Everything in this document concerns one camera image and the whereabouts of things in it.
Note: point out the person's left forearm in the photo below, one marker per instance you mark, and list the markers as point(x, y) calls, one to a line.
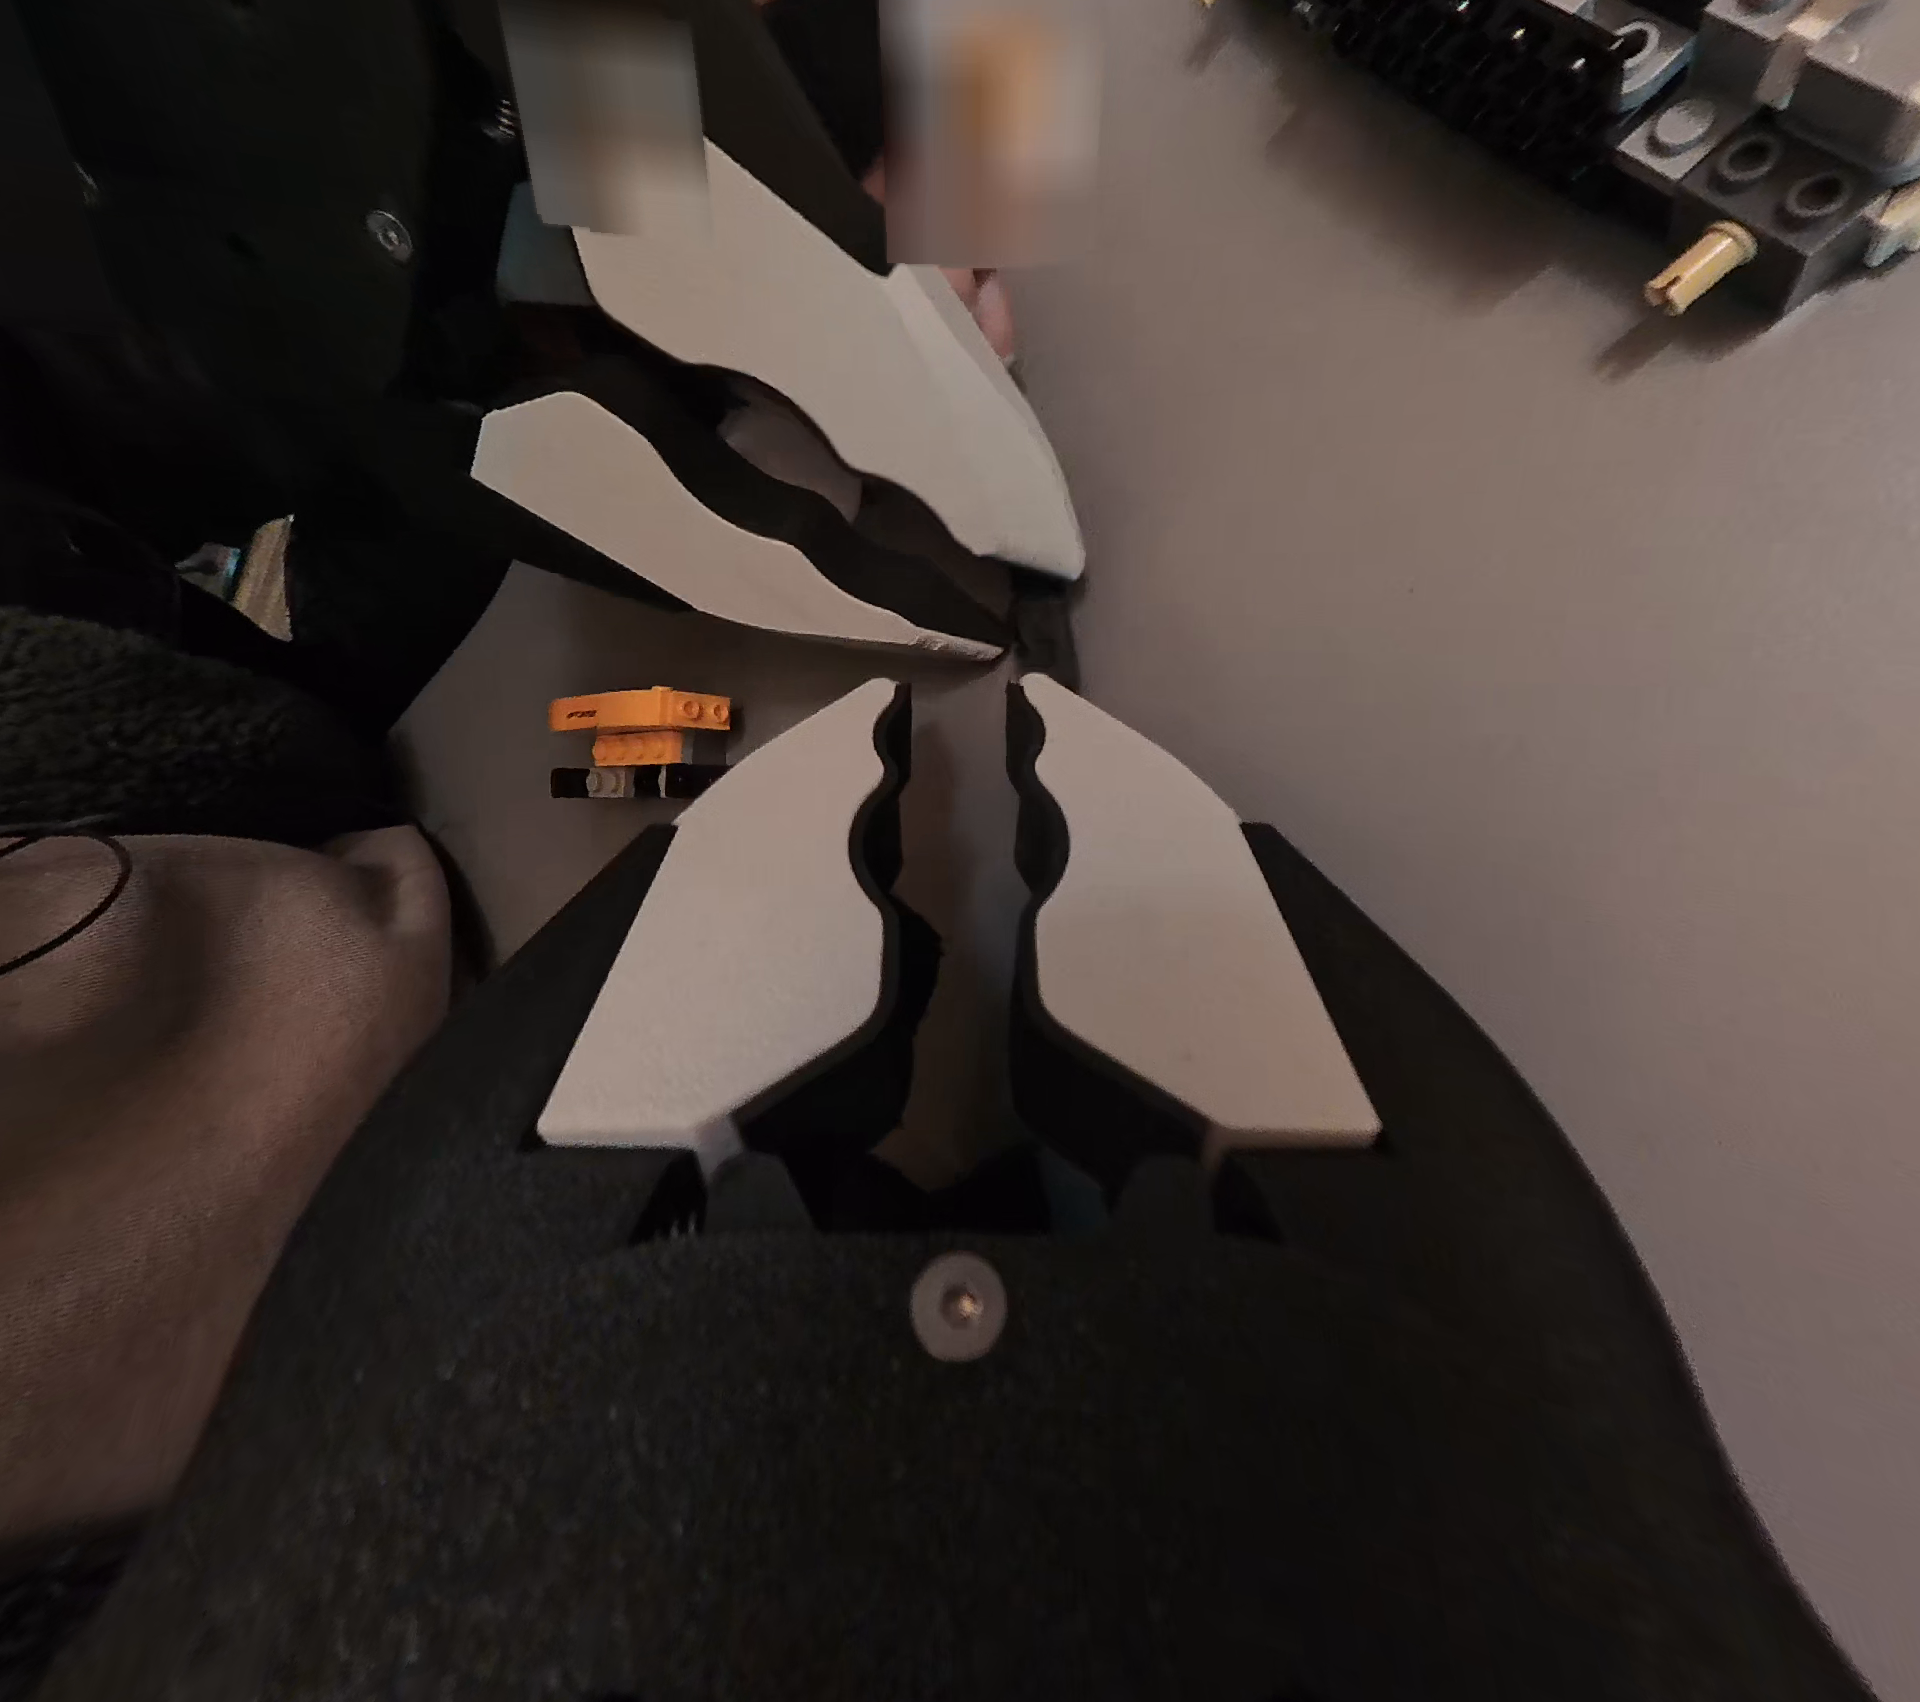
point(165, 730)

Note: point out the person's beige trouser leg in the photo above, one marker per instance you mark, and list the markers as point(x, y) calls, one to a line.
point(165, 1103)

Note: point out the orange black small brick assembly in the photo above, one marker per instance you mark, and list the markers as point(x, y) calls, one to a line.
point(644, 716)

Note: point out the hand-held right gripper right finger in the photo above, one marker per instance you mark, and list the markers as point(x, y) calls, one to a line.
point(1185, 967)

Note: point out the large black grey brick vehicle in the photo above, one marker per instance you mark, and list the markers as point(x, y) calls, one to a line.
point(1499, 7)

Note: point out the grey desk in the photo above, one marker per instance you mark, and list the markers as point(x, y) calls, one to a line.
point(1423, 711)

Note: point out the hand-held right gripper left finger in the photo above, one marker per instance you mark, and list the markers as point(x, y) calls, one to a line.
point(720, 967)

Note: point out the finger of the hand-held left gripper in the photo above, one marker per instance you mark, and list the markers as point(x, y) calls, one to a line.
point(840, 353)
point(630, 489)

